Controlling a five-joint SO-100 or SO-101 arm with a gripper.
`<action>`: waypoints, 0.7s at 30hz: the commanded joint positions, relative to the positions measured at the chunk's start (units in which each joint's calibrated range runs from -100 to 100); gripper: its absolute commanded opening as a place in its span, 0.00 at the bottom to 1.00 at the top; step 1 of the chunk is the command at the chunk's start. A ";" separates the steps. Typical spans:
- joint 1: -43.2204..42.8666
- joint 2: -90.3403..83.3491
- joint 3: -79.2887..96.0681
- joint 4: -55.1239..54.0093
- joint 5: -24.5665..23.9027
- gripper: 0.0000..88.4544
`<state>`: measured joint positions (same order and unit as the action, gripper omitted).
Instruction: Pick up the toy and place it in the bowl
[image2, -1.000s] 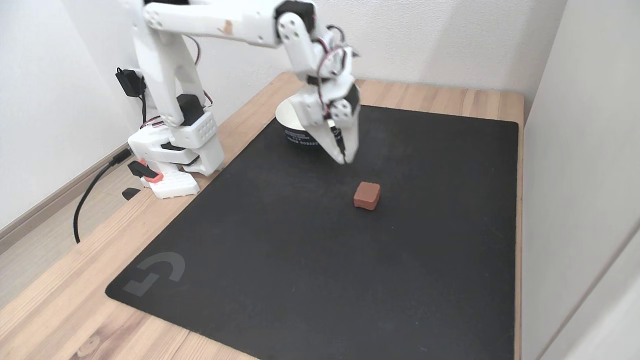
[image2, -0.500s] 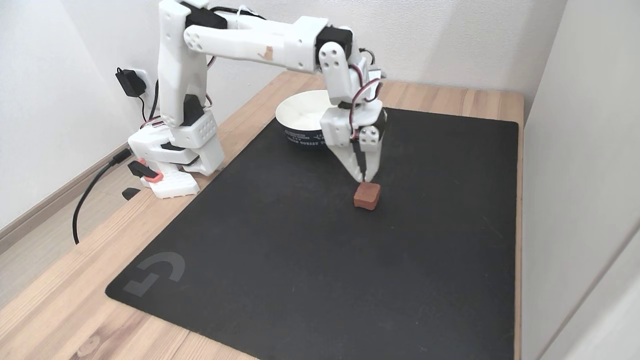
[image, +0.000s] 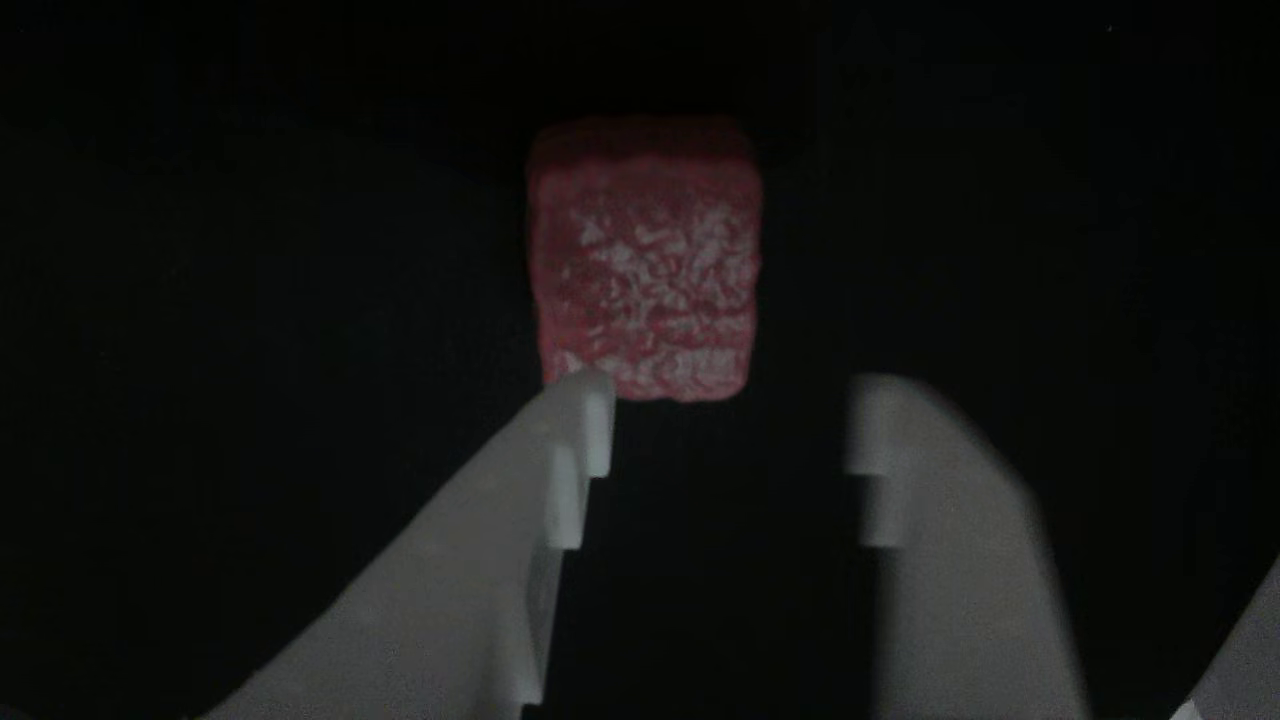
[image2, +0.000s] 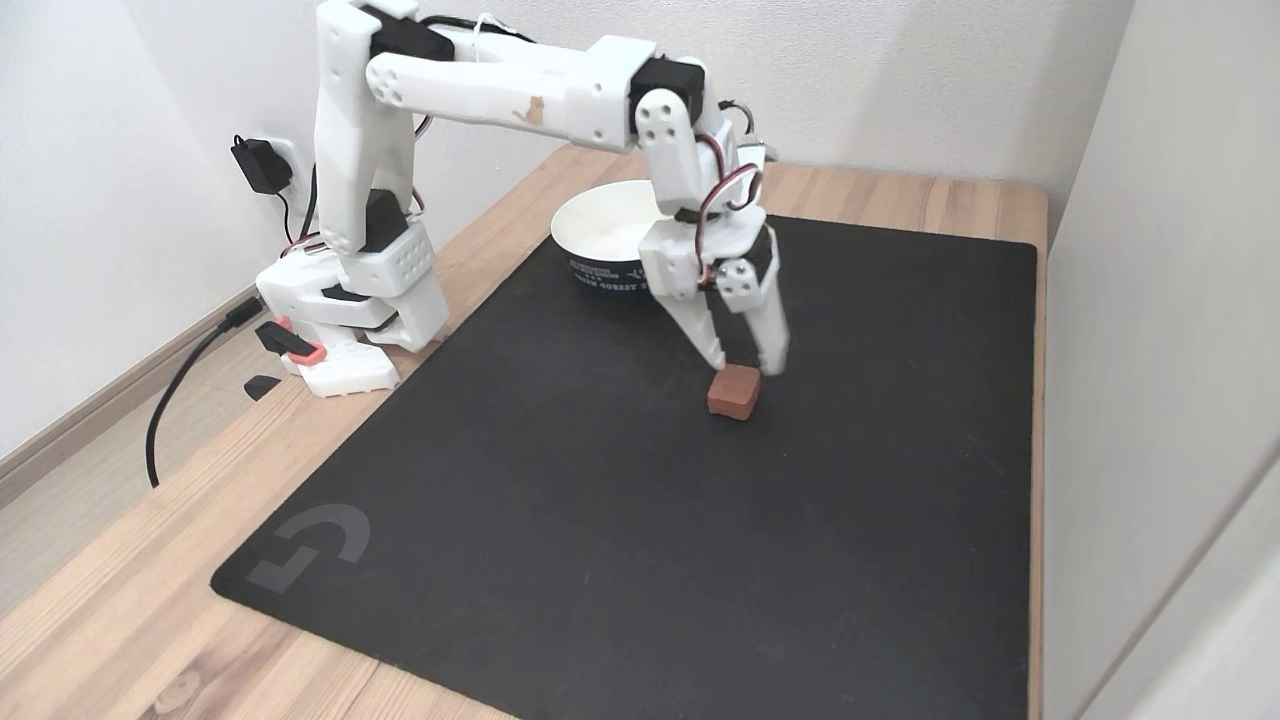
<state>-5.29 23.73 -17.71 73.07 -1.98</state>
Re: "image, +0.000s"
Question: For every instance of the reddish brown cube toy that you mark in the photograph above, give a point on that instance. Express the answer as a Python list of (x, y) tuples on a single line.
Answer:
[(645, 260)]

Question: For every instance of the black desk mat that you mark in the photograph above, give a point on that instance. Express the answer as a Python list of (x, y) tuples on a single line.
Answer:
[(220, 220)]

